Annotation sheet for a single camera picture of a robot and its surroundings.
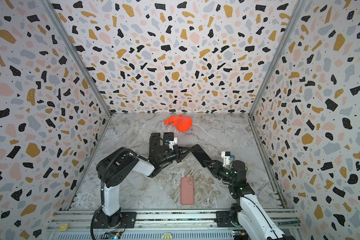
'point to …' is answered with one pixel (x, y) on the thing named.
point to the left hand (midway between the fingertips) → (192, 148)
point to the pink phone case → (187, 189)
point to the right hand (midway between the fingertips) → (203, 162)
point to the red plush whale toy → (183, 123)
